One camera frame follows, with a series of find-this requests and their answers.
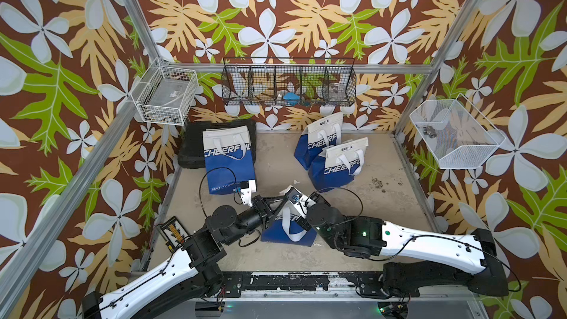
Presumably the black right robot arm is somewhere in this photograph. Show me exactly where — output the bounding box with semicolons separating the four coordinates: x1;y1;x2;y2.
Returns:
291;193;510;297

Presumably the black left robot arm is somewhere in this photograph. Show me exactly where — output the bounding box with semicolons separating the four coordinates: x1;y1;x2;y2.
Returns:
82;196;287;318

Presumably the white mesh bin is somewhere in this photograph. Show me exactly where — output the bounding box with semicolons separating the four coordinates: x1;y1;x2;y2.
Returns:
410;94;506;170

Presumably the black connector board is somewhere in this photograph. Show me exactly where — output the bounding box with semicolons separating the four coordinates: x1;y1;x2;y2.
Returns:
158;216;189;253

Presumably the black wire basket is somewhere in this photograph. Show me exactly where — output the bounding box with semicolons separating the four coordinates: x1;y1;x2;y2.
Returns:
219;57;357;106

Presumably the white wire basket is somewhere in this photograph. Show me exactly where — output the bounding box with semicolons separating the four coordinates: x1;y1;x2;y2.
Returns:
131;59;199;126

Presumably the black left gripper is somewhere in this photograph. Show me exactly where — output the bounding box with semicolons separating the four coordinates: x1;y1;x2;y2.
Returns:
221;193;284;248

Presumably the narrow takeout bag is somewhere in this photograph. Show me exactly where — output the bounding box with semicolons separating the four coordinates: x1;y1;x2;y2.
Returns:
261;189;317;247

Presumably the black plastic tool case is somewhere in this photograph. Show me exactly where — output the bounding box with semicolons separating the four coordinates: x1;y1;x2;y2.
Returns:
178;119;257;169

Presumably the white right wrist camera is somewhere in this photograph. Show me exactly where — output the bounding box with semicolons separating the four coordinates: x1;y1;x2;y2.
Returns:
283;186;309;206

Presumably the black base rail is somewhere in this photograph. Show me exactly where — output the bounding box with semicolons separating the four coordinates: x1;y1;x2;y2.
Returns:
209;271;405;300

